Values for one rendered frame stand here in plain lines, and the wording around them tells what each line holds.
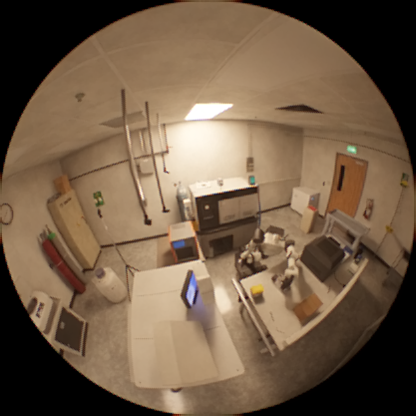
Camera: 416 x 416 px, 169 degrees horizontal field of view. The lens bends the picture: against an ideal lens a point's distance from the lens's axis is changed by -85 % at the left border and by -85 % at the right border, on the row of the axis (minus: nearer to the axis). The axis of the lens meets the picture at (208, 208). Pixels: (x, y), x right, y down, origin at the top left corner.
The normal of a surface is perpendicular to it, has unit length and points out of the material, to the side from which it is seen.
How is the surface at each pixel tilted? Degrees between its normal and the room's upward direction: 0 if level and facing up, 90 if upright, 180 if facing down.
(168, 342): 0
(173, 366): 0
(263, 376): 0
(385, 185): 90
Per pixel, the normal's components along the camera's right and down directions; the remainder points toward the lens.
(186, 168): 0.27, 0.42
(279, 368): -0.09, -0.89
